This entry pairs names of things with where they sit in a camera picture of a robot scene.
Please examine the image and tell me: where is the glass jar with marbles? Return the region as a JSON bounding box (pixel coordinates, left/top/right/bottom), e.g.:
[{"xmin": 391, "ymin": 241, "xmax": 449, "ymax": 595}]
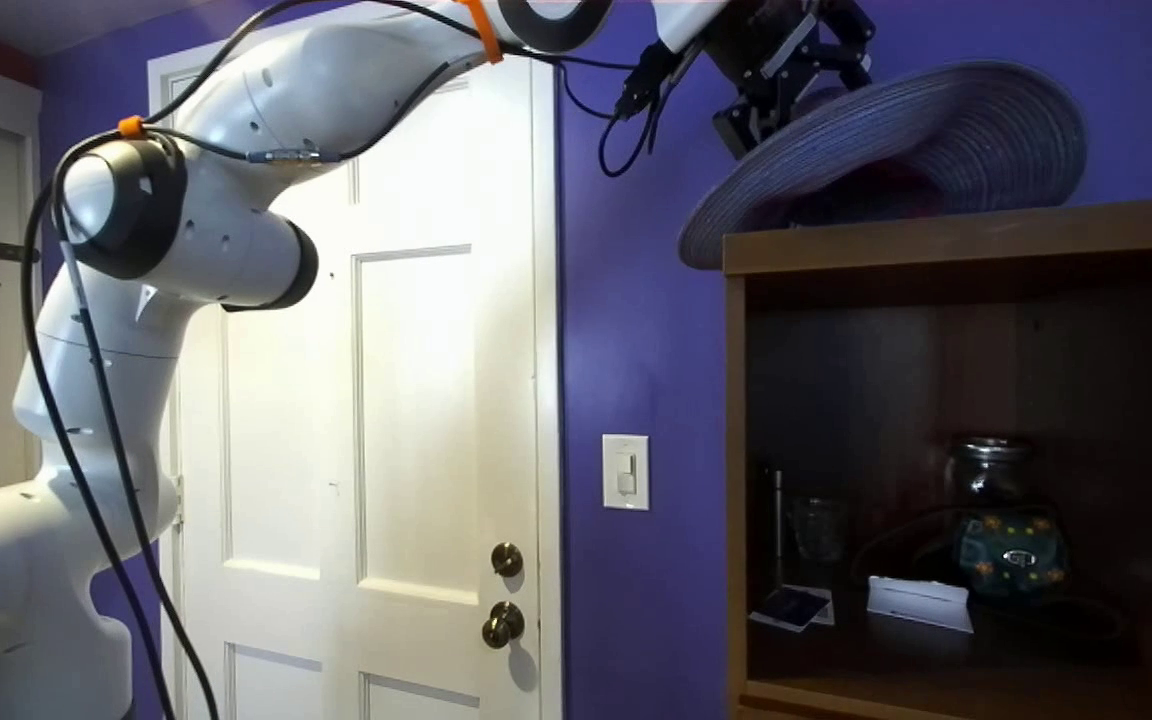
[{"xmin": 950, "ymin": 433, "xmax": 1077, "ymax": 611}]

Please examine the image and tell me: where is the white light switch plate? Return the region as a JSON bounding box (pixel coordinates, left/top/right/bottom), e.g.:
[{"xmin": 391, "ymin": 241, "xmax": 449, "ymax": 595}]
[{"xmin": 601, "ymin": 427, "xmax": 653, "ymax": 515}]

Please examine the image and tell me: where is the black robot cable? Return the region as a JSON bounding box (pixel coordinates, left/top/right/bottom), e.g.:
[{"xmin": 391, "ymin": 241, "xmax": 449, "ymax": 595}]
[{"xmin": 14, "ymin": 0, "xmax": 686, "ymax": 720}]

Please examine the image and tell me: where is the brown wooden shelf cabinet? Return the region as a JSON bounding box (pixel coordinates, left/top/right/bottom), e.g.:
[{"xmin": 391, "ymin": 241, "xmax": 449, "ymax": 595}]
[{"xmin": 715, "ymin": 198, "xmax": 1152, "ymax": 720}]

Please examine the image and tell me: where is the brass round door knob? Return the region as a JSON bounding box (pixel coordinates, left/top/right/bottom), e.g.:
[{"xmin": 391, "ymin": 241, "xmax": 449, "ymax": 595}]
[{"xmin": 476, "ymin": 595, "xmax": 527, "ymax": 652}]

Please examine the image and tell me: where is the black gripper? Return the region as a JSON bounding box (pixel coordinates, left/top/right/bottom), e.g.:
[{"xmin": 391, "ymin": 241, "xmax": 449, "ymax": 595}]
[{"xmin": 703, "ymin": 0, "xmax": 879, "ymax": 161}]

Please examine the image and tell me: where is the white panelled door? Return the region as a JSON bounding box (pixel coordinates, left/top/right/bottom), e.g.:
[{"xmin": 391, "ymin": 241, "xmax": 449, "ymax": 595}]
[{"xmin": 170, "ymin": 56, "xmax": 545, "ymax": 720}]

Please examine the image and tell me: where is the orange forearm cable strap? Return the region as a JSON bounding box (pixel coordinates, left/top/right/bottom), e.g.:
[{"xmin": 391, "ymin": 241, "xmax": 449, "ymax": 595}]
[{"xmin": 454, "ymin": 0, "xmax": 509, "ymax": 63}]

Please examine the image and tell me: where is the white card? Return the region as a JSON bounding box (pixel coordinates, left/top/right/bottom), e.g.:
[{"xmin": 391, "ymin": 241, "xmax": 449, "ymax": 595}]
[{"xmin": 865, "ymin": 572, "xmax": 976, "ymax": 639}]

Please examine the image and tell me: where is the small drinking glass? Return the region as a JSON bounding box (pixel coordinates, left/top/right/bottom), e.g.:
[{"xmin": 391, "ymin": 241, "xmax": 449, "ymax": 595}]
[{"xmin": 788, "ymin": 491, "xmax": 847, "ymax": 572}]

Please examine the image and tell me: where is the small flat box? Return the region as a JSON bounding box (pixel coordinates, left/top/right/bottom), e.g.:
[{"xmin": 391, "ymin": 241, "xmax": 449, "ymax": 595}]
[{"xmin": 747, "ymin": 580, "xmax": 835, "ymax": 637}]

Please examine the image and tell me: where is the purple striped woven sun hat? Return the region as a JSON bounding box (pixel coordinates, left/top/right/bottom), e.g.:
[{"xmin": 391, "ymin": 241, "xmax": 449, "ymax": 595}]
[{"xmin": 675, "ymin": 62, "xmax": 1092, "ymax": 271}]

